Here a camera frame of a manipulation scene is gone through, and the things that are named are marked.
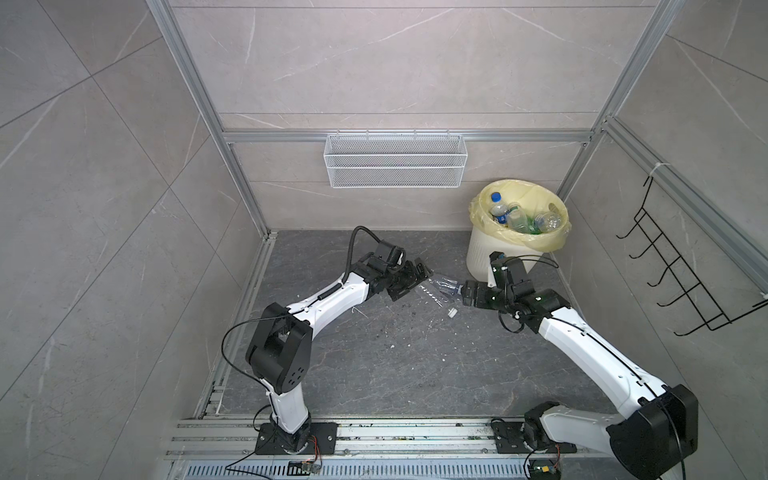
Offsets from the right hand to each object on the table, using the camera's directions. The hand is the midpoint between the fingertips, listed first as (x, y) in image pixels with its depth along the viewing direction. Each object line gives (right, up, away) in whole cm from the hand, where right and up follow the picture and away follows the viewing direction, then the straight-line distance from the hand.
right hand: (475, 288), depth 83 cm
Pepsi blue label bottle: (+21, +19, +1) cm, 29 cm away
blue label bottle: (+12, +25, +16) cm, 32 cm away
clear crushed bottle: (-10, -4, +15) cm, 19 cm away
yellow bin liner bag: (+23, +29, +13) cm, 39 cm away
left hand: (-14, +4, +2) cm, 14 cm away
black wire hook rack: (+41, -2, -23) cm, 47 cm away
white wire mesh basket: (-22, +42, +18) cm, 51 cm away
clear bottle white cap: (-5, -1, +16) cm, 17 cm away
